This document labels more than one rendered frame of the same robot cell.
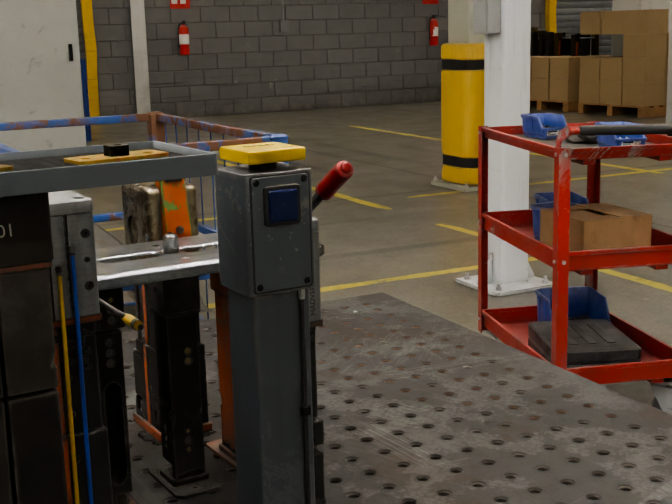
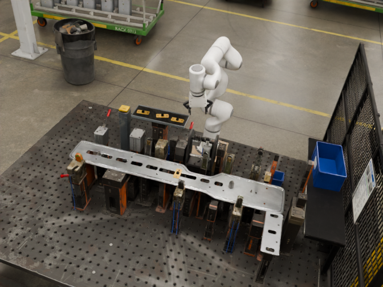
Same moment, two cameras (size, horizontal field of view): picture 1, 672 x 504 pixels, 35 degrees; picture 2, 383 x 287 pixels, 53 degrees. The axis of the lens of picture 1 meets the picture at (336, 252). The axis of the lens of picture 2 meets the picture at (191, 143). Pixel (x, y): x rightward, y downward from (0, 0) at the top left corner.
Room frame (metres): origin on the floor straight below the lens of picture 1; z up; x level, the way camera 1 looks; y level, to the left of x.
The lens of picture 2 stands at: (2.26, 1.86, 2.67)
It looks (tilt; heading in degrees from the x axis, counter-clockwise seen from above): 39 degrees down; 222
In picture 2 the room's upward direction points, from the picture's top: 6 degrees clockwise
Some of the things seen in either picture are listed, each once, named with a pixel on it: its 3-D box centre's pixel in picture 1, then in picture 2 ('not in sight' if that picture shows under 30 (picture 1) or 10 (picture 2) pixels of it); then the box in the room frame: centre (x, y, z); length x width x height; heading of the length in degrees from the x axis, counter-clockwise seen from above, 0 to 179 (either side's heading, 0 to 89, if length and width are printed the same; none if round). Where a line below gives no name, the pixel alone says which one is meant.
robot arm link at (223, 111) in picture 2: not in sight; (219, 115); (0.48, 0.50, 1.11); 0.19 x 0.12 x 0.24; 111
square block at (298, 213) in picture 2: not in sight; (290, 232); (0.75, 1.36, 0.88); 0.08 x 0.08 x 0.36; 31
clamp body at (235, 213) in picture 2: not in sight; (232, 228); (0.99, 1.11, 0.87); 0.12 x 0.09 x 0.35; 31
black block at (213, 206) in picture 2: not in sight; (211, 221); (1.03, 0.98, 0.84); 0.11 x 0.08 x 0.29; 31
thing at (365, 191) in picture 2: not in sight; (364, 191); (0.58, 1.58, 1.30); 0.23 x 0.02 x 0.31; 31
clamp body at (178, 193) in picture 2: not in sight; (178, 209); (1.14, 0.80, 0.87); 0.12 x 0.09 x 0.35; 31
